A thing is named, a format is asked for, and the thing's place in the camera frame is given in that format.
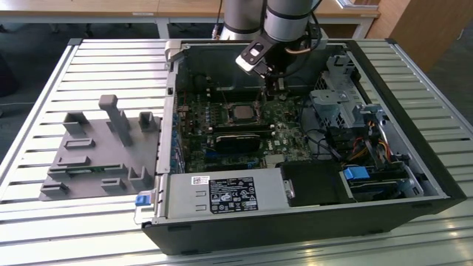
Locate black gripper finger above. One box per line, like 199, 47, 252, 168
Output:
265, 78, 288, 102

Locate CPU socket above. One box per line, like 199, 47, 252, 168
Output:
225, 101, 263, 123

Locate silver metal drive cage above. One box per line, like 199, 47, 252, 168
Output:
309, 54, 384, 131

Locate green motherboard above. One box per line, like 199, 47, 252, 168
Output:
175, 88, 315, 172

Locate small graphics card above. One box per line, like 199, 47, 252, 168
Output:
215, 134, 263, 154

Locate black plastic shroud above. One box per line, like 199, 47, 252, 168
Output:
279, 162, 356, 207

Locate black rating label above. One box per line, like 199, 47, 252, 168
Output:
208, 177, 260, 214

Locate wooden cabinet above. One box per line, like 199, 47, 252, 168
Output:
369, 0, 473, 73

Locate grey power supply unit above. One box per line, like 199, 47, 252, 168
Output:
168, 167, 289, 218

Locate wooden desk white legs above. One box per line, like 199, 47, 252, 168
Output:
0, 0, 381, 39

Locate black open PC case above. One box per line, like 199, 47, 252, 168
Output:
141, 38, 468, 255

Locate grey parts rack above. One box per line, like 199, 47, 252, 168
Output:
39, 94, 164, 202

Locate RAM stick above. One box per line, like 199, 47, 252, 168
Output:
65, 166, 123, 175

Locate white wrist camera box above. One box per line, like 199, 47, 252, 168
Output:
235, 41, 268, 75

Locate yellow red wire bundle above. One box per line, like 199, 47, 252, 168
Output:
347, 138, 393, 164

